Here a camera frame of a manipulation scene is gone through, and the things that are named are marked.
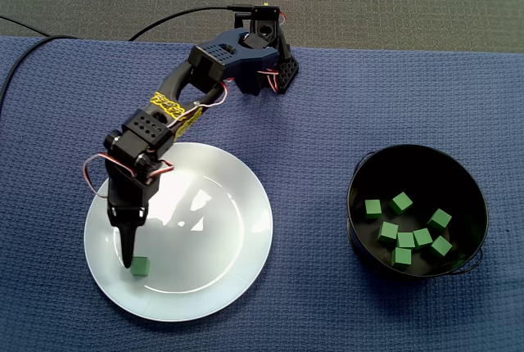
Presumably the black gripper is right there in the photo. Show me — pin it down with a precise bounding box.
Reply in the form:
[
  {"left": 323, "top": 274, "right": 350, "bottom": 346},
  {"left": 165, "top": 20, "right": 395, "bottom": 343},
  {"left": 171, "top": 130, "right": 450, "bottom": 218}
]
[{"left": 104, "top": 158, "right": 161, "bottom": 270}]

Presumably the green cube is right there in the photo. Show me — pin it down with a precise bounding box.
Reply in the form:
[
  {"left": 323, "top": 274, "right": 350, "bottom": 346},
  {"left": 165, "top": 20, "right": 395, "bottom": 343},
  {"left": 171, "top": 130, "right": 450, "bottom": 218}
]
[
  {"left": 412, "top": 228, "right": 434, "bottom": 250},
  {"left": 364, "top": 198, "right": 383, "bottom": 219},
  {"left": 391, "top": 246, "right": 413, "bottom": 268},
  {"left": 377, "top": 221, "right": 400, "bottom": 245},
  {"left": 129, "top": 256, "right": 151, "bottom": 278},
  {"left": 428, "top": 235, "right": 454, "bottom": 259},
  {"left": 389, "top": 191, "right": 414, "bottom": 216},
  {"left": 396, "top": 231, "right": 417, "bottom": 250},
  {"left": 427, "top": 208, "right": 453, "bottom": 232}
]

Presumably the white round plate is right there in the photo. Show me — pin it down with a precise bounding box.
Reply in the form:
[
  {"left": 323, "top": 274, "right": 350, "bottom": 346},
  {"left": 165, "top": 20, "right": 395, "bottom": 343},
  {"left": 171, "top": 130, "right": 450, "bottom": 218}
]
[{"left": 84, "top": 142, "right": 274, "bottom": 323}]

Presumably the black metal bucket container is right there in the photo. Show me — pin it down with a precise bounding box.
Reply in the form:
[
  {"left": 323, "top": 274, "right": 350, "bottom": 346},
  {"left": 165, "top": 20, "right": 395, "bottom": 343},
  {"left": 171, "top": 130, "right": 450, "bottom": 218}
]
[{"left": 346, "top": 143, "right": 490, "bottom": 282}]

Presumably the blue woven table cloth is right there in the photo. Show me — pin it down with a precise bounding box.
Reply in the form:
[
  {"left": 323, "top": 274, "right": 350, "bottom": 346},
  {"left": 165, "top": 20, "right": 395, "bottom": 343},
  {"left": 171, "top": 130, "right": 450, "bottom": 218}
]
[{"left": 0, "top": 35, "right": 524, "bottom": 352}]

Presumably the pink gripper servo wire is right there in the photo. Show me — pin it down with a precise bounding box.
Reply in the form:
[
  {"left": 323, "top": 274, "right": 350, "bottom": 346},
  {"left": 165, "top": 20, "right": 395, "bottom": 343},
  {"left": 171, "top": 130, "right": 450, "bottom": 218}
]
[{"left": 83, "top": 152, "right": 138, "bottom": 200}]

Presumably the pink wrist servo wire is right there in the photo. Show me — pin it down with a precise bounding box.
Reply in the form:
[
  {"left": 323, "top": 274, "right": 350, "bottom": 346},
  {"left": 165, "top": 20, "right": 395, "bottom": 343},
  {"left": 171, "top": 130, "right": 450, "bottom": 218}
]
[{"left": 145, "top": 158, "right": 176, "bottom": 184}]

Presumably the white red elbow servo wire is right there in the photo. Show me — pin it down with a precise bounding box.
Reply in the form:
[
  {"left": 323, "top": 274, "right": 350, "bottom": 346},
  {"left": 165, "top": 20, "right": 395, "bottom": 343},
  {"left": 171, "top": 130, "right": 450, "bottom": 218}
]
[{"left": 166, "top": 77, "right": 237, "bottom": 129}]

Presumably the thick black cable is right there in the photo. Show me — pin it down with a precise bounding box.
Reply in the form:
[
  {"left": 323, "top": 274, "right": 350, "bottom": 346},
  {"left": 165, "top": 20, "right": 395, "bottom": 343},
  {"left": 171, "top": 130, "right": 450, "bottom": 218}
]
[{"left": 0, "top": 34, "right": 77, "bottom": 103}]

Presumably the red white base servo wire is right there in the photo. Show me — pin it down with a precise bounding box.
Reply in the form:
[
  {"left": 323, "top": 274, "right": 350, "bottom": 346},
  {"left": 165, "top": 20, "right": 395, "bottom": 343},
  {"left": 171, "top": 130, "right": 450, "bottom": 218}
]
[{"left": 256, "top": 65, "right": 284, "bottom": 93}]

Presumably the thin black cable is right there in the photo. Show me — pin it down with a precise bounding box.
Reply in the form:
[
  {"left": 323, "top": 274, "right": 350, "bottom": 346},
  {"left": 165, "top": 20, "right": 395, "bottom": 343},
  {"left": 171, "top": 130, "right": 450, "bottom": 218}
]
[{"left": 0, "top": 14, "right": 50, "bottom": 38}]

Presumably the short black robot cable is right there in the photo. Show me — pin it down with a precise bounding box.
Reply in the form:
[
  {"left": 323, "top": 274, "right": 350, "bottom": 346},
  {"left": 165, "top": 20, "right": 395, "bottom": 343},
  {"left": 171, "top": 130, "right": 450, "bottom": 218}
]
[{"left": 233, "top": 11, "right": 251, "bottom": 32}]

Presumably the long black robot cable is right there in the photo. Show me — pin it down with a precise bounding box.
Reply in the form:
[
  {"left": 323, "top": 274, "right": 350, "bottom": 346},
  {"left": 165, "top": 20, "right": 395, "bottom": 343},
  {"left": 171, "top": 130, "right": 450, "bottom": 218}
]
[{"left": 127, "top": 2, "right": 257, "bottom": 42}]

